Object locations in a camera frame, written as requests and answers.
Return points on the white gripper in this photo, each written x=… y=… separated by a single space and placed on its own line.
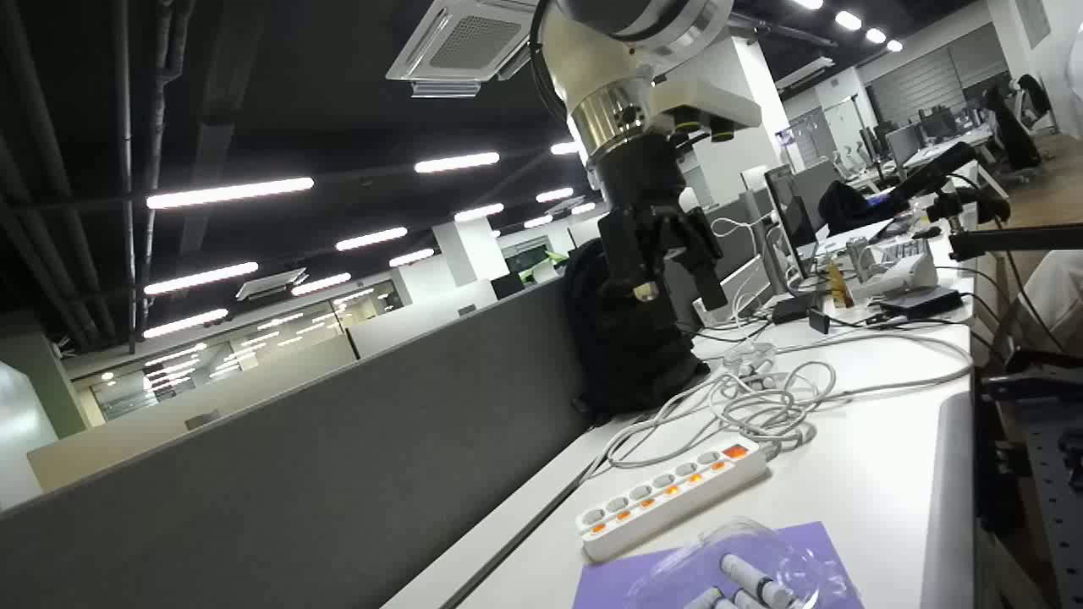
x=660 y=255

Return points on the white multi-socket power strip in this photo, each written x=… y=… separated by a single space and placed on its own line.
x=677 y=501

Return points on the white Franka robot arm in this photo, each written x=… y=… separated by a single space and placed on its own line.
x=595 y=57

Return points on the black backpack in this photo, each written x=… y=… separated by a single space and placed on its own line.
x=630 y=360

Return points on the white square column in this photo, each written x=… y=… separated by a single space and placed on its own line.
x=744 y=157

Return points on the black computer monitor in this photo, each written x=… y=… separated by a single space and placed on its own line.
x=791 y=220

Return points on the fluorescent ceiling light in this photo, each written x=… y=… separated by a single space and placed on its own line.
x=562 y=146
x=458 y=163
x=324 y=282
x=231 y=195
x=199 y=280
x=478 y=212
x=374 y=238
x=188 y=324

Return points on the small amber bottle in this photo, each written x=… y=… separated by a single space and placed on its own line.
x=836 y=282

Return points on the silver cylindrical device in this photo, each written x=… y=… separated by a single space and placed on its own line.
x=891 y=264

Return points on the ceiling air conditioner cassette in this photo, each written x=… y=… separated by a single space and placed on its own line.
x=461 y=47

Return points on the purple mat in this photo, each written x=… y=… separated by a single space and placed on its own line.
x=630 y=579

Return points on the clear plastic container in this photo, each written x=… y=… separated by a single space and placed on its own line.
x=749 y=577

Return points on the seated person in black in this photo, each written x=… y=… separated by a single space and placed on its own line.
x=1013 y=123

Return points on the gray desk partition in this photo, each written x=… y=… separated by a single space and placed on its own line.
x=282 y=484

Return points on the black perforated board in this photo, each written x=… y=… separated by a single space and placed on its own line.
x=1051 y=484

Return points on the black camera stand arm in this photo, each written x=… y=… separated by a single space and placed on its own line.
x=960 y=190

